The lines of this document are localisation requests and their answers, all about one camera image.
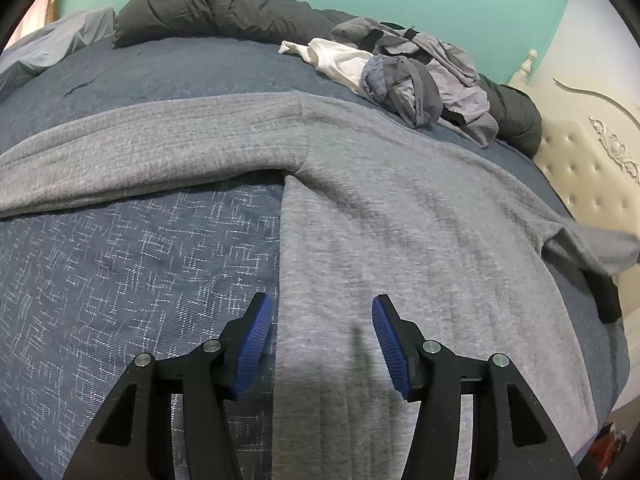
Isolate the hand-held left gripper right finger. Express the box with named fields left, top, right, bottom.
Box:
left=371, top=294, right=581, bottom=480

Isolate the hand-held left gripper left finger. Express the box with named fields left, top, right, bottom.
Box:
left=62, top=292, right=273, bottom=480

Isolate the grey sweater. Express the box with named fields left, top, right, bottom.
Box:
left=0, top=92, right=640, bottom=480

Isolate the pile of grey clothes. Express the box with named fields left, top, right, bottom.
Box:
left=331, top=16, right=498, bottom=147

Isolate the bed with blue sheet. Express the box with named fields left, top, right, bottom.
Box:
left=0, top=35, right=631, bottom=480

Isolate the red object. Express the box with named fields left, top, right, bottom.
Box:
left=587, top=420, right=630, bottom=468

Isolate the cream tufted headboard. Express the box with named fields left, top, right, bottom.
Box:
left=507, top=49, right=640, bottom=351

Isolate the blue garment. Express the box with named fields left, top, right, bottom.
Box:
left=361, top=56, right=396, bottom=103

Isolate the white shirt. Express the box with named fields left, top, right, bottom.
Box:
left=278, top=39, right=376, bottom=98

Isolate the dark grey rolled duvet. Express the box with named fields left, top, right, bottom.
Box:
left=114, top=0, right=543, bottom=156

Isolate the light grey blanket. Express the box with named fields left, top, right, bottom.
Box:
left=0, top=7, right=117, bottom=106

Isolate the pink curtain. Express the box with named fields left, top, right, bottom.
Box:
left=10, top=0, right=63, bottom=56

